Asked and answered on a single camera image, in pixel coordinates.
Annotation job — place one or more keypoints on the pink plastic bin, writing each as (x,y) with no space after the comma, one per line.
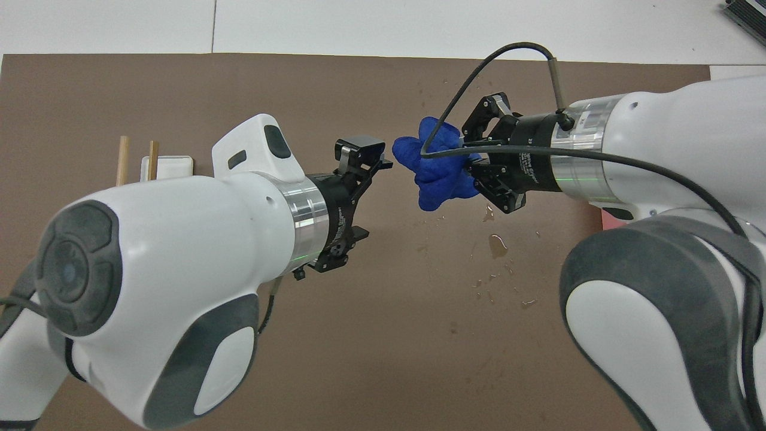
(613,220)

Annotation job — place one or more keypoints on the blue towel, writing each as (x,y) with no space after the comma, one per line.
(440,161)

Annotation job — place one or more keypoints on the wooden rod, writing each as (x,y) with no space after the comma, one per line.
(153,158)
(122,158)

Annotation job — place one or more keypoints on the white rack tray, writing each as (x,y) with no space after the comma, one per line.
(173,166)

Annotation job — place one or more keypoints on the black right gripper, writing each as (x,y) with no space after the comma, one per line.
(532,152)

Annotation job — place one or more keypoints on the dark striped device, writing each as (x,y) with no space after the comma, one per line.
(751,11)

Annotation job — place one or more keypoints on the small water puddle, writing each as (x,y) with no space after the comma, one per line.
(489,214)

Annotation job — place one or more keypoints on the brown table mat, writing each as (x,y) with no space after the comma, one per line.
(419,335)

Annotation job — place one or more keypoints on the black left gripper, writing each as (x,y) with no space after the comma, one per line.
(338,209)

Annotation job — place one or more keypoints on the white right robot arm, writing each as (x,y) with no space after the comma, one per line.
(658,251)

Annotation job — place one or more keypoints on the large water puddle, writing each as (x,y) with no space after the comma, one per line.
(498,245)

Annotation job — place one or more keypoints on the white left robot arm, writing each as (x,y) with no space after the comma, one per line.
(179,251)

